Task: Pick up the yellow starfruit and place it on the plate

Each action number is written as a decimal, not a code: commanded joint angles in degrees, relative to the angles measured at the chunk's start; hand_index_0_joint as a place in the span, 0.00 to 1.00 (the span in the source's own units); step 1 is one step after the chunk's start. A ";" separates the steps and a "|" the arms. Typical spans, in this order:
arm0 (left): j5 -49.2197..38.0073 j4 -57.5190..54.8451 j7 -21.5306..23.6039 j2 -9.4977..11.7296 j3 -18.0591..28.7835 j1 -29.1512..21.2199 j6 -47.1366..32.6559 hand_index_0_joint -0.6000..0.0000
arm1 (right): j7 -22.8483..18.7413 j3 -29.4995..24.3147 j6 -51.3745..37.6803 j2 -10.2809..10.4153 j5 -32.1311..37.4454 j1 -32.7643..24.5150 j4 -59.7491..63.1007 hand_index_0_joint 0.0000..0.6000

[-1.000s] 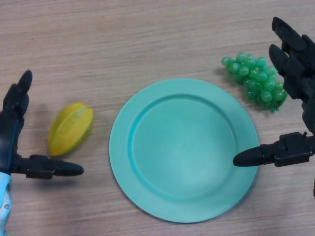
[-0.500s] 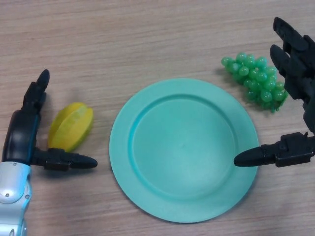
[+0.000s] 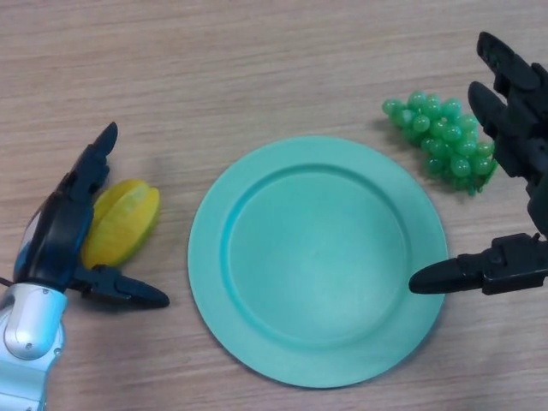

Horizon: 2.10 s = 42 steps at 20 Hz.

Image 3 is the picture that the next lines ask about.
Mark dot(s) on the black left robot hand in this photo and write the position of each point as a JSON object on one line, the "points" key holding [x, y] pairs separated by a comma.
{"points": [[55, 240]]}

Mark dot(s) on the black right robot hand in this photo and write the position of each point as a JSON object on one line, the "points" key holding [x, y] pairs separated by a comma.
{"points": [[524, 141]]}

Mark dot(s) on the yellow starfruit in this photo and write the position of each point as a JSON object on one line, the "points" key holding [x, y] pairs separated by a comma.
{"points": [[124, 218]]}

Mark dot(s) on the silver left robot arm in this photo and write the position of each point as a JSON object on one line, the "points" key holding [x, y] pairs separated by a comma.
{"points": [[30, 317]]}

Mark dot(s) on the green round plate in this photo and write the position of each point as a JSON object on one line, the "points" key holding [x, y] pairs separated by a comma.
{"points": [[317, 265]]}

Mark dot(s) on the green grape bunch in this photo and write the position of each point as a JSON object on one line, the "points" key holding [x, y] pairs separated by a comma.
{"points": [[443, 137]]}

